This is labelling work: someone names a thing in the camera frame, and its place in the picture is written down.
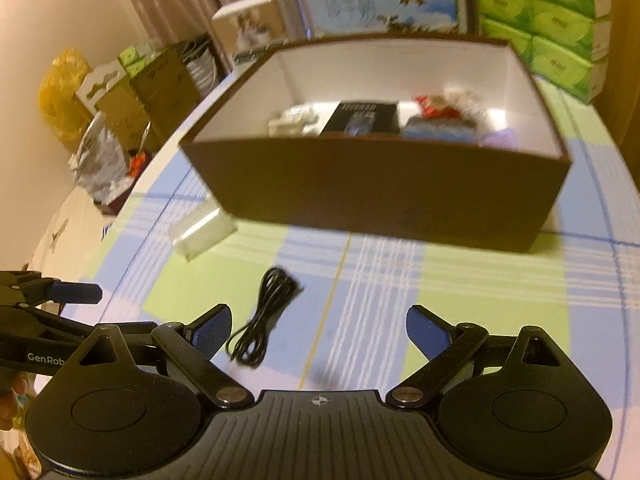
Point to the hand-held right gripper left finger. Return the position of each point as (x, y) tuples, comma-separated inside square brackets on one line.
[(212, 331)]

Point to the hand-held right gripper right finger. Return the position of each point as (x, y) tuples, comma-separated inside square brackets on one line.
[(425, 334)]

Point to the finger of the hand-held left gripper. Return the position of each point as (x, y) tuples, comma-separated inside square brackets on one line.
[(75, 292), (50, 322)]

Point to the clear plastic container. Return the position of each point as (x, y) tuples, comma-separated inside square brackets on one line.
[(202, 232)]

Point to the brown cardboard box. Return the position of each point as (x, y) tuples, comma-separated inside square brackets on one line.
[(380, 195)]

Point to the blue floss pick box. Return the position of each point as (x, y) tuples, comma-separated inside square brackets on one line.
[(440, 129)]

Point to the purple case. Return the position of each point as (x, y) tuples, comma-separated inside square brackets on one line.
[(500, 139)]

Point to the white plastic clip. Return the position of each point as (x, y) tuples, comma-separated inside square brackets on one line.
[(292, 121)]

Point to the red snack packet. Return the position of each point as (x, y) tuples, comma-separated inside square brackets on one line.
[(435, 106)]

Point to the bag of cotton swabs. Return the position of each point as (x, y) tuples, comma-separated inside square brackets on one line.
[(465, 99)]

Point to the person's left hand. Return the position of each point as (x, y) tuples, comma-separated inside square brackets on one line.
[(15, 400)]

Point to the dark red tissue box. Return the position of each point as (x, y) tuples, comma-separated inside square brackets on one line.
[(122, 200)]

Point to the silver foil bag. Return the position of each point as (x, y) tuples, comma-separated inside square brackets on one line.
[(100, 155)]

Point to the orange small item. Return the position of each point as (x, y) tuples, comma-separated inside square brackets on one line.
[(137, 165)]

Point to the yellow plastic bag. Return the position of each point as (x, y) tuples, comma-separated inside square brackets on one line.
[(65, 95)]

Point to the brown shipping carton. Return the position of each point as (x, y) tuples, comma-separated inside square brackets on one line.
[(150, 90)]

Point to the black razor box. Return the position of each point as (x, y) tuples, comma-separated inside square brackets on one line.
[(360, 117)]

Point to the stack of white bowls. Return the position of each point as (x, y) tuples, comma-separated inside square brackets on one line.
[(200, 67)]

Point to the flat printed box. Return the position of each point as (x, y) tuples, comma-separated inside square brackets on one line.
[(265, 55)]

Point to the white printed box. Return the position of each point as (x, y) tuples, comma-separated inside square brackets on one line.
[(250, 20)]

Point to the stack of green tissue packs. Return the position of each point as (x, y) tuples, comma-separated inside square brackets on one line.
[(545, 20)]

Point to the light blue milk carton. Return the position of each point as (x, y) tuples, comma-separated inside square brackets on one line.
[(380, 0)]

